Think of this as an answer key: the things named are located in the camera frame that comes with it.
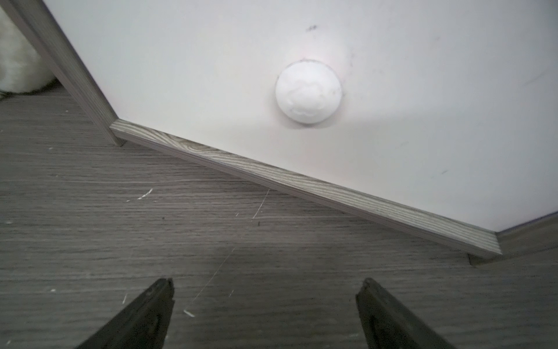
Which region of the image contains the grey wooden drawer cabinet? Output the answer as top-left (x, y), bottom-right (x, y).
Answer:
top-left (1, 1), bottom-right (557, 266)

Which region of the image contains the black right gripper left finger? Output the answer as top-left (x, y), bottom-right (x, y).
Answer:
top-left (77, 278), bottom-right (174, 349)

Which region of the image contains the white plush toy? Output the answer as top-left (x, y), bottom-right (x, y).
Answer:
top-left (1, 10), bottom-right (55, 99)

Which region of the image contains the white round lower drawer knob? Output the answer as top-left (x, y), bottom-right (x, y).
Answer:
top-left (275, 60), bottom-right (344, 125)

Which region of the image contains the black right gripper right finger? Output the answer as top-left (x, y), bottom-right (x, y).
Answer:
top-left (355, 278), bottom-right (455, 349)

